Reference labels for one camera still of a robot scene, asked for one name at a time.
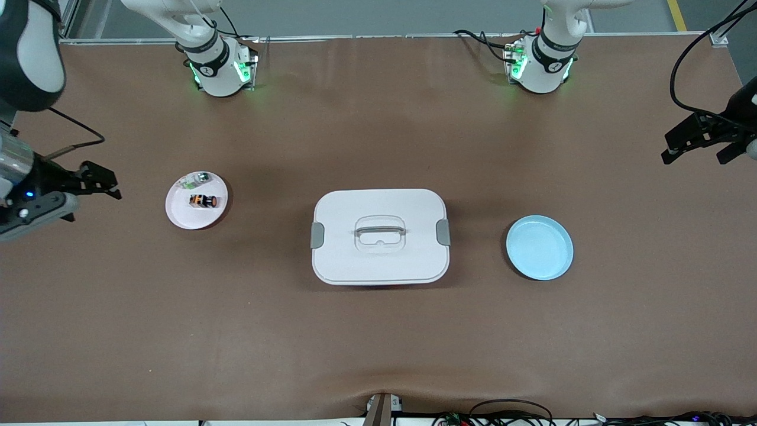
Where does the pink round plate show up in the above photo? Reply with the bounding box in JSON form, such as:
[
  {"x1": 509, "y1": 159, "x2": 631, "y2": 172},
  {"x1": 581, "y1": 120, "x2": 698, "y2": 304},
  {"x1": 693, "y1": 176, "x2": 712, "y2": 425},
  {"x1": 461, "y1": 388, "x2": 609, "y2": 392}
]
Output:
[{"x1": 165, "y1": 171, "x2": 229, "y2": 230}]

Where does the brown table cover mat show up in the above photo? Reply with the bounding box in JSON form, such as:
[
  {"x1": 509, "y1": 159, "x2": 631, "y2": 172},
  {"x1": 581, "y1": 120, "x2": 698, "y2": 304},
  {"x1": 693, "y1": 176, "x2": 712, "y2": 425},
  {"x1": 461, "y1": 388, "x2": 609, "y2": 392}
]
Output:
[{"x1": 0, "y1": 37, "x2": 757, "y2": 422}]

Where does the black left base cable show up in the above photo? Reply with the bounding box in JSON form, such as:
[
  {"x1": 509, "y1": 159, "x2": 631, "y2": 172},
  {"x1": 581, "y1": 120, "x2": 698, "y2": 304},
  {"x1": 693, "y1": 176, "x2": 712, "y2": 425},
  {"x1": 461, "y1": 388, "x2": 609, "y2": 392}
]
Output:
[{"x1": 452, "y1": 28, "x2": 521, "y2": 63}]

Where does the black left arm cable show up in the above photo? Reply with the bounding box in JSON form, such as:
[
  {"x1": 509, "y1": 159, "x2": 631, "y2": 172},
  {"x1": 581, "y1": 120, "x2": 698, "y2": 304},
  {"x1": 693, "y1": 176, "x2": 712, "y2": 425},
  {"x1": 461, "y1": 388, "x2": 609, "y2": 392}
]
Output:
[{"x1": 669, "y1": 0, "x2": 757, "y2": 128}]

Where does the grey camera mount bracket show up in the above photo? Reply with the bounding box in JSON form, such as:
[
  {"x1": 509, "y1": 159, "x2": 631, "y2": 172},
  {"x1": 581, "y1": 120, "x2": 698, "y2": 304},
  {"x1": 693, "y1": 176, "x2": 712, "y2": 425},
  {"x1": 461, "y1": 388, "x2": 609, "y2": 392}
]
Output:
[{"x1": 362, "y1": 392, "x2": 404, "y2": 426}]

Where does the black base cable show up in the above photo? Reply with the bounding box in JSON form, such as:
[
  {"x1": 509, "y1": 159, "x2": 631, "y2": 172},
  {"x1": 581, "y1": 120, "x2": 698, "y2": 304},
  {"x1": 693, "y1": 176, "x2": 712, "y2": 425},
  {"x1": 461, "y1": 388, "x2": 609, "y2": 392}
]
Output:
[
  {"x1": 452, "y1": 28, "x2": 521, "y2": 63},
  {"x1": 201, "y1": 6, "x2": 261, "y2": 42}
]

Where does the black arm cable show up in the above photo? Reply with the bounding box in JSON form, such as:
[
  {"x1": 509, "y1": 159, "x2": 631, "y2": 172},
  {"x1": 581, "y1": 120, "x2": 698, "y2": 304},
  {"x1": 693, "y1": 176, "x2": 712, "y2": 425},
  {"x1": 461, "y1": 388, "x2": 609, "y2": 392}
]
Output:
[
  {"x1": 669, "y1": 0, "x2": 757, "y2": 128},
  {"x1": 44, "y1": 106, "x2": 106, "y2": 162}
]

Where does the black cable bundle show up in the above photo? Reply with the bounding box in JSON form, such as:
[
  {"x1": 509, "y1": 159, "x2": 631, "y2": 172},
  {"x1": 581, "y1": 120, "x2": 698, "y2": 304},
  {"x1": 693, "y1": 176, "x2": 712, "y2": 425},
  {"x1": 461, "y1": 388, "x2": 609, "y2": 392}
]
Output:
[{"x1": 591, "y1": 411, "x2": 757, "y2": 426}]

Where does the aluminium frame post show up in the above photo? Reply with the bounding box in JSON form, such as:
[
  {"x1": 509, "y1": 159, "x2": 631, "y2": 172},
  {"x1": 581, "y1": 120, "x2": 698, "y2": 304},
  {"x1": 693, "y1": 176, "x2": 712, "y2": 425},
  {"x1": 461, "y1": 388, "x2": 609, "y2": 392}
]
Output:
[
  {"x1": 56, "y1": 0, "x2": 83, "y2": 61},
  {"x1": 707, "y1": 0, "x2": 757, "y2": 48}
]

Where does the black looped cable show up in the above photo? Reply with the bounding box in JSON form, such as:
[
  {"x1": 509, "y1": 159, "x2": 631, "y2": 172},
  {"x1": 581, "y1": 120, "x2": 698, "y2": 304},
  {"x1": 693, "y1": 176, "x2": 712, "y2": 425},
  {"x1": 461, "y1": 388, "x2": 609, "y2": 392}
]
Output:
[{"x1": 469, "y1": 399, "x2": 555, "y2": 426}]

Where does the white lidded container with handle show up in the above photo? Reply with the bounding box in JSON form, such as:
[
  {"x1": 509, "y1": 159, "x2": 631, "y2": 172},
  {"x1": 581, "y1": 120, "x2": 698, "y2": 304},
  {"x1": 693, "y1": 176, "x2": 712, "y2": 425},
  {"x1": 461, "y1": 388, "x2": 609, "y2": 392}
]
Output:
[{"x1": 310, "y1": 189, "x2": 451, "y2": 286}]

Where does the black right base cable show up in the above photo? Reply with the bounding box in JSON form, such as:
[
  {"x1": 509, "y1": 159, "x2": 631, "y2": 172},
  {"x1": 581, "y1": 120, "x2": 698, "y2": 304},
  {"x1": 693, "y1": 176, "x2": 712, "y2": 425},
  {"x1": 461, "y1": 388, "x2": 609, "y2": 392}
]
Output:
[{"x1": 201, "y1": 6, "x2": 261, "y2": 42}]

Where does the aluminium table edge rail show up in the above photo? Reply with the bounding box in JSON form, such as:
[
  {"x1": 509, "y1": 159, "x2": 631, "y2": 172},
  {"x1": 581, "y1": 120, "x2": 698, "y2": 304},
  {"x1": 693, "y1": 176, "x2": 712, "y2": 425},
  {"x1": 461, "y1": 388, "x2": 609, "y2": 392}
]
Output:
[{"x1": 56, "y1": 31, "x2": 729, "y2": 47}]

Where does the light blue round plate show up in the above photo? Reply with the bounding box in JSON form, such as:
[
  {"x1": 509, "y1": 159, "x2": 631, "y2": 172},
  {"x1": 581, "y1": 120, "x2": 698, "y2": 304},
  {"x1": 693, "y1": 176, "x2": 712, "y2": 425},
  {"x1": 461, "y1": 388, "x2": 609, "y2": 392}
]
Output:
[{"x1": 506, "y1": 215, "x2": 574, "y2": 281}]

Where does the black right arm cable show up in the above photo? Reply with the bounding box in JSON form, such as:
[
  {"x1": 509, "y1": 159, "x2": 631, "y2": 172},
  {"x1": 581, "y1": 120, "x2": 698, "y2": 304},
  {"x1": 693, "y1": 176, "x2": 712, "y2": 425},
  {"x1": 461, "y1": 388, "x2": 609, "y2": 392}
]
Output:
[{"x1": 44, "y1": 106, "x2": 106, "y2": 162}]

